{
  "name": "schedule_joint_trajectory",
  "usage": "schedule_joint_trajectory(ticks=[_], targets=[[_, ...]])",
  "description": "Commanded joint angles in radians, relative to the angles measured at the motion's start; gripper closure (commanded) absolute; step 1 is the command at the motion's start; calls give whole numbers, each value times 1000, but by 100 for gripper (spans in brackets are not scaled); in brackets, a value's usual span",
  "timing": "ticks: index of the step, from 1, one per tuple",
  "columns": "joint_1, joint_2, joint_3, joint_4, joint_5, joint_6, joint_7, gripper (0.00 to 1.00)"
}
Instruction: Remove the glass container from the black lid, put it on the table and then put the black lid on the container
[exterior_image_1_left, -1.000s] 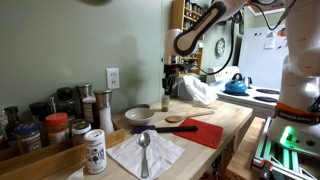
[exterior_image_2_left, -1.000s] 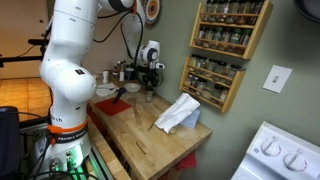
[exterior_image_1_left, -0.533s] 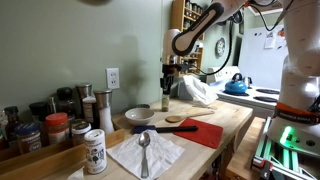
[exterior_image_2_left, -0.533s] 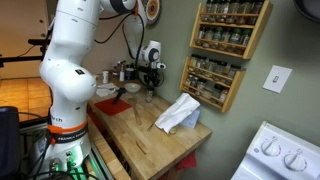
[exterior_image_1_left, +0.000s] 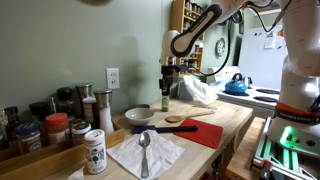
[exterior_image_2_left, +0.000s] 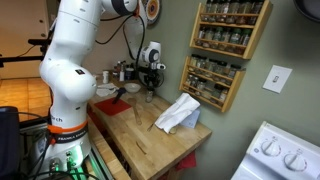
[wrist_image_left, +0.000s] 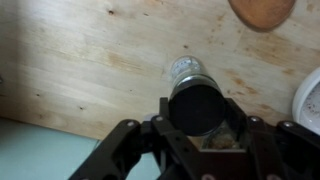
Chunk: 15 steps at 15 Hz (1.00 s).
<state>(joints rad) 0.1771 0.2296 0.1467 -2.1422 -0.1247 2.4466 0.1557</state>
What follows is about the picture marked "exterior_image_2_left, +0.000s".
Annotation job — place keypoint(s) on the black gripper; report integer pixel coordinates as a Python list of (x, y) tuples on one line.
[(154, 77)]

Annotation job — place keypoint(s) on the small glass spice jar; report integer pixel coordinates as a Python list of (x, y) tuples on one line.
[(149, 96)]

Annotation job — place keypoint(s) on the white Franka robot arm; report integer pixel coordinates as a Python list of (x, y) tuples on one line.
[(66, 83)]

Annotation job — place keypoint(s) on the white ceramic bowl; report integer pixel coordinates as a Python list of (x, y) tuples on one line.
[(132, 87)]

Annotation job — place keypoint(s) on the wooden cutting board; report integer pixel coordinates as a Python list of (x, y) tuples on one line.
[(135, 110)]

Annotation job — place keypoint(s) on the steel grinder with white base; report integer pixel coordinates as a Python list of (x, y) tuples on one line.
[(122, 75)]

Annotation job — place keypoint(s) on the black spatula with blue head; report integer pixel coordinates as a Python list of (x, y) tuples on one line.
[(118, 95)]

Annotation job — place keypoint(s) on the white crumpled cloth towel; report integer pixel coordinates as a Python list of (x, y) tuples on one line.
[(176, 113)]

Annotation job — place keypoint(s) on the small wooden utensil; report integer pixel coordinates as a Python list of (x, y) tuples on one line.
[(150, 127)]

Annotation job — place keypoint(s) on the red silicone mat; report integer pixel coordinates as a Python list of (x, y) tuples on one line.
[(112, 107)]

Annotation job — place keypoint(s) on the white paper napkin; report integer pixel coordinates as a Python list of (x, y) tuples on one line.
[(106, 90)]

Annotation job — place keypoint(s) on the white printed spice shaker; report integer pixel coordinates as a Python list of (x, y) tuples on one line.
[(105, 76)]

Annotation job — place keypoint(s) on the pale blue paper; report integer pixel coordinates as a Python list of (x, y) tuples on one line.
[(193, 120)]

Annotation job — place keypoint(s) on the low wooden platform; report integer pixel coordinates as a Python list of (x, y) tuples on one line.
[(106, 153)]

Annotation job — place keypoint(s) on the red hanging cloth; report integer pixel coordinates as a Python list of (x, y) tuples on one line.
[(186, 161)]

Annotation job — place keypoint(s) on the white stove knob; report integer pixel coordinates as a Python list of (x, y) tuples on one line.
[(295, 162), (270, 147)]

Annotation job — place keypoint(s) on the white electric stove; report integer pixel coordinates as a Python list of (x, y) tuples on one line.
[(283, 160)]

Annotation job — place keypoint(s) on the black computer case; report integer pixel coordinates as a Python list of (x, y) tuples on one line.
[(8, 140)]

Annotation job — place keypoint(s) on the wooden wall spice rack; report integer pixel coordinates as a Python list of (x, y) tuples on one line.
[(233, 93), (256, 36)]

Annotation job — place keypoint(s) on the white light switch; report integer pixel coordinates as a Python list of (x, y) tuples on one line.
[(277, 78)]

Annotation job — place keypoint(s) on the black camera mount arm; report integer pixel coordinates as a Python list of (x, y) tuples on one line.
[(20, 58)]

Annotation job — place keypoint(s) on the dark rimmed wall plate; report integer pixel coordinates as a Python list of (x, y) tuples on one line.
[(308, 10)]

